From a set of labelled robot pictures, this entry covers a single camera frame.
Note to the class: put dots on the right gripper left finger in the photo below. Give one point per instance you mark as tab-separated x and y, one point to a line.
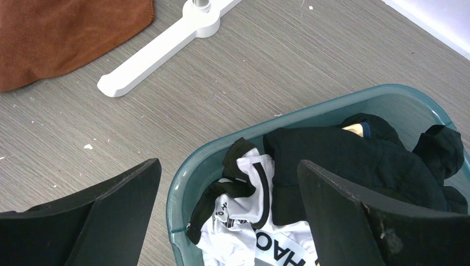
104	224

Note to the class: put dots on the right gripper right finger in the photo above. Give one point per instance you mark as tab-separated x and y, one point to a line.
353	225

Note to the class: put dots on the black garment in basket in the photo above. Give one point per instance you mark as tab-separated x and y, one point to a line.
365	149

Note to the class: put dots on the white black printed garment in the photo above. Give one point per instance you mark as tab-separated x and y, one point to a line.
232	222

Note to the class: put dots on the teal laundry basket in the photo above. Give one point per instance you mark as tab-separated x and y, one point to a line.
408	110

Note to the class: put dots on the brown towel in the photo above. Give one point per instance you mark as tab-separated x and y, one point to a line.
47	39

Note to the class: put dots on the white garment rack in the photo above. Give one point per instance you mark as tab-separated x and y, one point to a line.
200	19

